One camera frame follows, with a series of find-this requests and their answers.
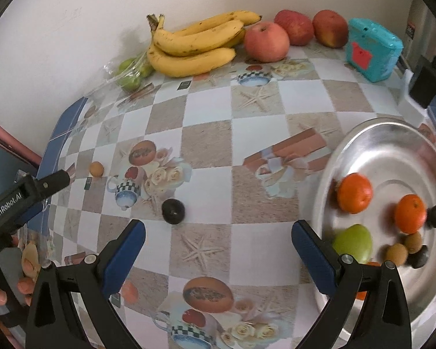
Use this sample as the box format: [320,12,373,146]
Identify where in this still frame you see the pink board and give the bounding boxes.
[0,126,42,166]

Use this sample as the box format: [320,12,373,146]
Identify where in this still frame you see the checkered printed tablecloth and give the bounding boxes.
[22,49,436,349]

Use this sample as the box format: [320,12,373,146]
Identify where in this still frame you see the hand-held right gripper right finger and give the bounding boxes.
[291,220,412,349]

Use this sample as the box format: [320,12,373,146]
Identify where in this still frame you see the clear plastic bag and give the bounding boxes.
[103,49,155,94]

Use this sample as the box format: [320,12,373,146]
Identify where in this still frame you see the person's left hand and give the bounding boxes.
[0,276,36,314]

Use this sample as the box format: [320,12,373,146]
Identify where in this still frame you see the red apple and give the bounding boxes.
[274,9,315,46]
[244,22,290,62]
[312,10,349,49]

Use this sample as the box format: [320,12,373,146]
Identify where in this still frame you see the silver metal flask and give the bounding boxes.
[403,0,436,62]

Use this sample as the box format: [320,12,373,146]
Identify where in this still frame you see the round metal plate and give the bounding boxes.
[311,117,436,340]

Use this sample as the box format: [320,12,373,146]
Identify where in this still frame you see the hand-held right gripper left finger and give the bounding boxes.
[25,219,146,349]

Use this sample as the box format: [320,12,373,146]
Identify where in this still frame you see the orange mandarin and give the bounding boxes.
[394,194,428,234]
[355,261,382,301]
[337,172,373,214]

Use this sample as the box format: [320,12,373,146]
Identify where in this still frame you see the green mango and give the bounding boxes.
[332,224,373,264]

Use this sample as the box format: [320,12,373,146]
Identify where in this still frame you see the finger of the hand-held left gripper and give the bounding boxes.
[36,169,72,197]

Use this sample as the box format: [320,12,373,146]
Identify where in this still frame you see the dark blue panel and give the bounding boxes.
[0,140,37,204]

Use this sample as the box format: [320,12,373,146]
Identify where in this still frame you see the teal plastic box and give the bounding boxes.
[345,18,404,83]

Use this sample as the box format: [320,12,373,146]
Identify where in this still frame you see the yellow banana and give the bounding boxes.
[151,15,246,58]
[147,42,237,78]
[174,10,263,37]

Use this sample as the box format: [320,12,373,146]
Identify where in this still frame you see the small black box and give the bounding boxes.
[409,55,436,109]

